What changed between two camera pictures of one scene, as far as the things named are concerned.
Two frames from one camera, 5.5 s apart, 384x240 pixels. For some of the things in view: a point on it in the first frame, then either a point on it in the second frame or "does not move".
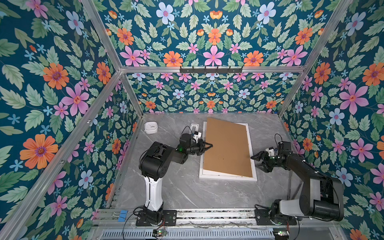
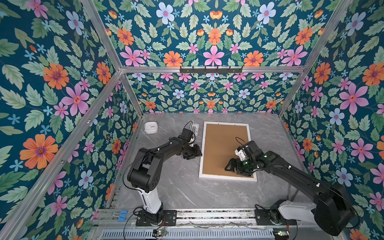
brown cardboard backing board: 229,153 does not move
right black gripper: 265,167 to 231,162
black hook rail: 198,70 does not move
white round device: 151,127 does not move
